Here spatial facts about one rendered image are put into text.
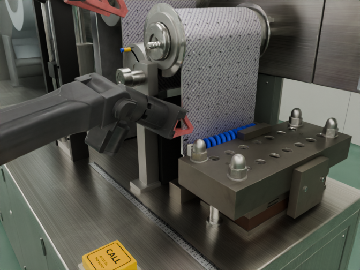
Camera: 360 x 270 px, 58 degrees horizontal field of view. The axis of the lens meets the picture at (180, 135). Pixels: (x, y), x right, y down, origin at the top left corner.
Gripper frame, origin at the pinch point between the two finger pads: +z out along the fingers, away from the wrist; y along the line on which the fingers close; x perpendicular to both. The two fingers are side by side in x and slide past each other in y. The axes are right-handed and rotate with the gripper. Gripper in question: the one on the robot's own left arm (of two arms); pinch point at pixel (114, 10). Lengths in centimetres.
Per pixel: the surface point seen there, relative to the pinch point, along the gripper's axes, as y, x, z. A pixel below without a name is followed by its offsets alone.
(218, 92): 3.5, 1.0, 28.5
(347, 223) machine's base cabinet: 29, -9, 62
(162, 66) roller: -1.8, -1.6, 15.6
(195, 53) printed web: 3.7, 3.5, 17.1
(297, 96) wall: -141, 105, 270
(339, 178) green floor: -52, 36, 248
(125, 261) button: 16.2, -35.7, 17.7
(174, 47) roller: 2.4, 1.9, 12.9
